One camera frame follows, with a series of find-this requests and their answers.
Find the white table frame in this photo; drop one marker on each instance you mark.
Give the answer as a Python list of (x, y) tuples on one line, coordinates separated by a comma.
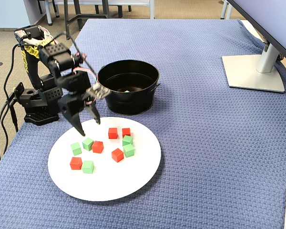
[(49, 14)]

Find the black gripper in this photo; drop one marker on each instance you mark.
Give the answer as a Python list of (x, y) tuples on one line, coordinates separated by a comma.
[(71, 104)]

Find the white round plate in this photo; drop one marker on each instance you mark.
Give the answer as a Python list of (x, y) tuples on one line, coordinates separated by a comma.
[(109, 181)]

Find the monitor with silver stand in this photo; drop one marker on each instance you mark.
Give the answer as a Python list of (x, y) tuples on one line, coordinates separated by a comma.
[(252, 74)]

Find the white table leg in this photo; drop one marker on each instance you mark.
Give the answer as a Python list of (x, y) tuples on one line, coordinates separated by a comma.
[(222, 12)]

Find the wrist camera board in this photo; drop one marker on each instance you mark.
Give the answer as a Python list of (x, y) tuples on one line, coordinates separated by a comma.
[(99, 91)]

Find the black metal stool frame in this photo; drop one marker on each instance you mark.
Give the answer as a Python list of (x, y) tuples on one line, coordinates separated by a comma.
[(66, 14)]

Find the black metal bucket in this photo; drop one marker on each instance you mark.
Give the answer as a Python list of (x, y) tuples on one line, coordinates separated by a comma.
[(131, 105)]

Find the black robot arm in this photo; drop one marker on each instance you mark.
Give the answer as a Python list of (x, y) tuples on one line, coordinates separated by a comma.
[(34, 76)]

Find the blue woven tablecloth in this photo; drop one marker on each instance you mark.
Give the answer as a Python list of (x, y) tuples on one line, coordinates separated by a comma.
[(205, 143)]

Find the red cube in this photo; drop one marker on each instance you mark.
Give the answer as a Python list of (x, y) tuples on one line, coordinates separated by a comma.
[(117, 155), (97, 147), (76, 163), (112, 133), (126, 131)]

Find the dark chair legs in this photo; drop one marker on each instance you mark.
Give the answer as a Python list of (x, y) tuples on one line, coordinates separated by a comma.
[(56, 9), (120, 12)]

